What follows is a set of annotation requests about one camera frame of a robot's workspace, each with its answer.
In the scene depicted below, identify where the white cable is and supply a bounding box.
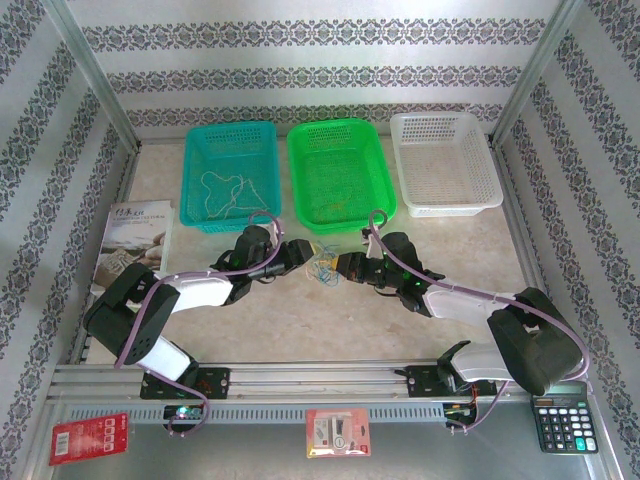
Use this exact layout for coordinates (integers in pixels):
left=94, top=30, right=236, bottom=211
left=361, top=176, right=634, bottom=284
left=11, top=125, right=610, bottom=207
left=199, top=168, right=270, bottom=222

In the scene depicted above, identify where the teal plastic basket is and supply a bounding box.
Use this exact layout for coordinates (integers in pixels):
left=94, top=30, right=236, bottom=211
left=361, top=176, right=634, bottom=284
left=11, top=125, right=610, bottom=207
left=178, top=120, right=284, bottom=236

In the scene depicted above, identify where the green plastic basket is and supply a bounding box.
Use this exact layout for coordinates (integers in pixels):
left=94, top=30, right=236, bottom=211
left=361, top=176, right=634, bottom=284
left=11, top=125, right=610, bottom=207
left=286, top=117, right=399, bottom=236

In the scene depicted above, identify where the white plastic basket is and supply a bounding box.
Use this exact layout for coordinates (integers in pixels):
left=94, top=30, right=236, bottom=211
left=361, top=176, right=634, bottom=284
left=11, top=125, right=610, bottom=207
left=388, top=111, right=505, bottom=219

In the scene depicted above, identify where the photo book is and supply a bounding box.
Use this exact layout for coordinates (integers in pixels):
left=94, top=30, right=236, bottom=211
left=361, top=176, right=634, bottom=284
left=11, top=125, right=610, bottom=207
left=92, top=199, right=176, bottom=297

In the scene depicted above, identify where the small circuit board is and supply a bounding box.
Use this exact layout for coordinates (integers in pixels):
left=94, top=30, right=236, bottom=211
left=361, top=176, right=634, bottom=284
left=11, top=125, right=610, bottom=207
left=163, top=403, right=205, bottom=422
left=443, top=399, right=479, bottom=420

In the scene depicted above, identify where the USB drive blister pack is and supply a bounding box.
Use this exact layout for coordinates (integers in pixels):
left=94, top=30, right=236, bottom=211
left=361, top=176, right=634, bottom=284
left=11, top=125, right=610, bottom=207
left=304, top=407, right=372, bottom=460

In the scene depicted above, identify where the black calculator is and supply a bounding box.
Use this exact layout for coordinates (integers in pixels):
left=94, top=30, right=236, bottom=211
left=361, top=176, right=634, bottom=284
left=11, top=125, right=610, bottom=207
left=530, top=382, right=600, bottom=455

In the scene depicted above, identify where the red package card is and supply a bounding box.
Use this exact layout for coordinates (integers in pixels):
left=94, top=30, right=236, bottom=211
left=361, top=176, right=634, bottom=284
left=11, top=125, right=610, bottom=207
left=48, top=412, right=131, bottom=467

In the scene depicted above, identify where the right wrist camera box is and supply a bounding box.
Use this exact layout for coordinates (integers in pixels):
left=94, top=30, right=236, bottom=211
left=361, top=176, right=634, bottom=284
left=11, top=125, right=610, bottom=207
left=360, top=223, right=377, bottom=260

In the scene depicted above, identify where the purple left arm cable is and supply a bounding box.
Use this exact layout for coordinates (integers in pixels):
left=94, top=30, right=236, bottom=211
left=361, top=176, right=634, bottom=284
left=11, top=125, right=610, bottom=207
left=113, top=211, right=287, bottom=439

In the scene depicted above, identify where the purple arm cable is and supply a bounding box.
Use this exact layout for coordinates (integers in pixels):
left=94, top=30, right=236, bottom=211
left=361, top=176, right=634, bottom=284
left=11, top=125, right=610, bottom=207
left=367, top=208, right=590, bottom=435
left=113, top=211, right=287, bottom=439

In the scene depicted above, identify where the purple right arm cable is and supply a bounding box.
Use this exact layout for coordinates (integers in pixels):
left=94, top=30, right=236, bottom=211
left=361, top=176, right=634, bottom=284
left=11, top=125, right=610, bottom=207
left=367, top=208, right=590, bottom=435

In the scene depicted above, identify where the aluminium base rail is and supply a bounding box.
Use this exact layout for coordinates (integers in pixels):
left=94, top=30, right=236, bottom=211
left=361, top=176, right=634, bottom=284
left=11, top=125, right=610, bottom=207
left=46, top=360, right=539, bottom=402

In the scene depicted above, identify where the grey slotted cable duct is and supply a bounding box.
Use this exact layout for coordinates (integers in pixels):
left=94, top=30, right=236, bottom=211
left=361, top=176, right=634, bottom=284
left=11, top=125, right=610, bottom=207
left=64, top=403, right=449, bottom=427

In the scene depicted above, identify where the aluminium frame post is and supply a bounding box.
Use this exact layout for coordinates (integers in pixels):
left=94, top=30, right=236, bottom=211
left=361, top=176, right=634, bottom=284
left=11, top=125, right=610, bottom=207
left=489, top=0, right=586, bottom=149
left=42, top=0, right=144, bottom=151

